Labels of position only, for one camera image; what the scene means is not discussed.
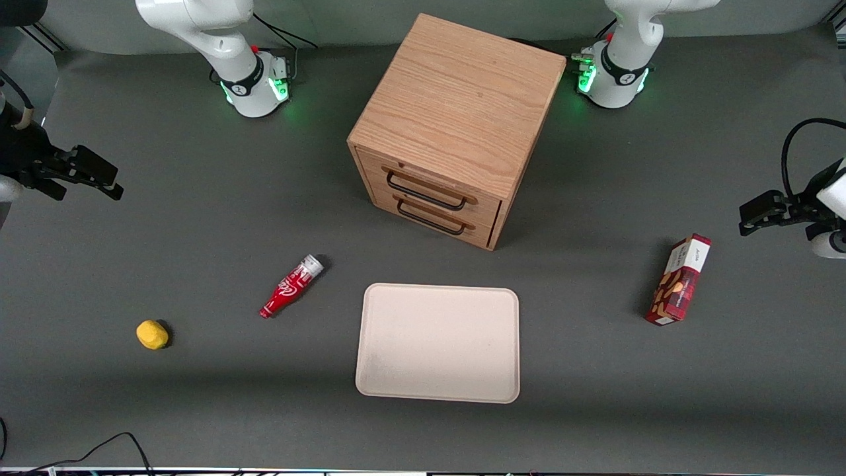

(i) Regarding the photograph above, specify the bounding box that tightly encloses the beige rectangular tray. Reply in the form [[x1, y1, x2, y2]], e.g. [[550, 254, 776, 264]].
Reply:
[[355, 283, 521, 404]]

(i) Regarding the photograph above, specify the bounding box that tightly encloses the red cola bottle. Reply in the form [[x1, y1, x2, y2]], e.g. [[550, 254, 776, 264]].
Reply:
[[259, 255, 325, 319]]

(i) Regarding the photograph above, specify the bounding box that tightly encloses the black right base cable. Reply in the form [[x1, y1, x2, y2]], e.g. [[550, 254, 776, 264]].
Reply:
[[253, 12, 319, 50]]

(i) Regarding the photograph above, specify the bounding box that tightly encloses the black metal drawer handle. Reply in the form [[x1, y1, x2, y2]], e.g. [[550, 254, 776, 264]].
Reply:
[[395, 195, 475, 237], [385, 169, 478, 212]]

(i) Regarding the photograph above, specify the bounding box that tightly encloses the wooden drawer front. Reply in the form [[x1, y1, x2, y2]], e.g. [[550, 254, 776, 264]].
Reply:
[[356, 147, 503, 227], [370, 187, 498, 251]]

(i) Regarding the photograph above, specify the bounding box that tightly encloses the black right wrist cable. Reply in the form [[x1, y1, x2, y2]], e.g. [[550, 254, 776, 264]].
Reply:
[[0, 69, 34, 128]]

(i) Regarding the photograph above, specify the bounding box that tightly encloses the red cookie box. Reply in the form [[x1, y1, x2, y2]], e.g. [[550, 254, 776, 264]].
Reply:
[[645, 233, 712, 326]]

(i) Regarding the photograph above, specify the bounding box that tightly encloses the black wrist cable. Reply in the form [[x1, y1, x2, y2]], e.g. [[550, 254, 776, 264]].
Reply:
[[0, 69, 34, 128], [781, 118, 846, 199]]

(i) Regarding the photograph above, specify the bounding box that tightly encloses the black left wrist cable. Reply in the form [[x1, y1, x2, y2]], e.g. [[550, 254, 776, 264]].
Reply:
[[781, 118, 846, 199]]

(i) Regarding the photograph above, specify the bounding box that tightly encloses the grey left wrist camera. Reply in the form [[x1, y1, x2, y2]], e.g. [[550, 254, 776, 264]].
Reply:
[[808, 223, 846, 260]]

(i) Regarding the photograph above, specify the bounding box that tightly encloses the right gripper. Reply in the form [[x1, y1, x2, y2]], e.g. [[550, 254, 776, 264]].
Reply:
[[0, 122, 124, 201]]

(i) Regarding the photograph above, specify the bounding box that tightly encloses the yellow lemon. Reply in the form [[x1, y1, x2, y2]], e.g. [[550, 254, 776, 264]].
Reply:
[[136, 320, 169, 350]]

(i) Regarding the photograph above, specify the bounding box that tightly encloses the black cable on table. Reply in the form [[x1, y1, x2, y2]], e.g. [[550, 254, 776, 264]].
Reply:
[[0, 418, 156, 476]]

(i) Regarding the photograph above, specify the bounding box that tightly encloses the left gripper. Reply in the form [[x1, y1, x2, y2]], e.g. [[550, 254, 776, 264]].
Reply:
[[739, 159, 846, 237]]

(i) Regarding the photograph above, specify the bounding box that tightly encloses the wooden two-drawer cabinet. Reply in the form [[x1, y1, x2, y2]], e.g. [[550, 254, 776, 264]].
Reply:
[[347, 13, 568, 251]]

